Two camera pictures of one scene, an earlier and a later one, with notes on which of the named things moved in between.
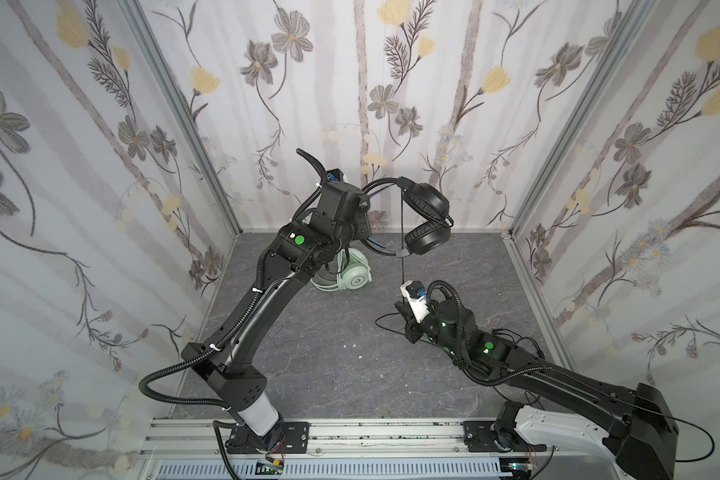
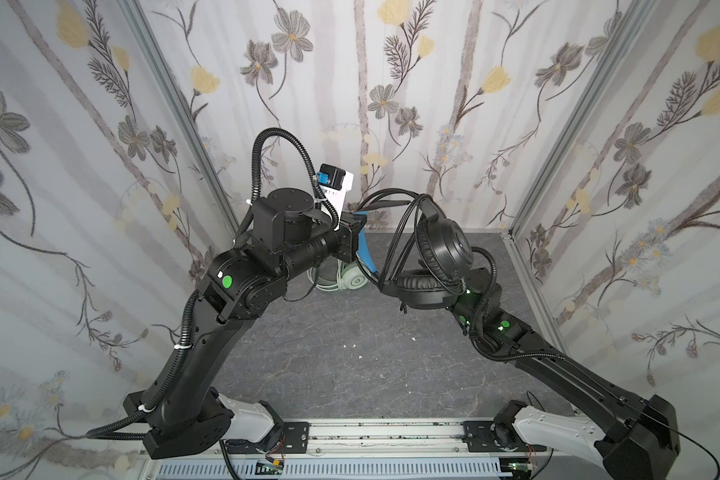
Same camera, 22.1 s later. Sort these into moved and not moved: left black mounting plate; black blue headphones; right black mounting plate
Moved: black blue headphones
Not moved: left black mounting plate; right black mounting plate
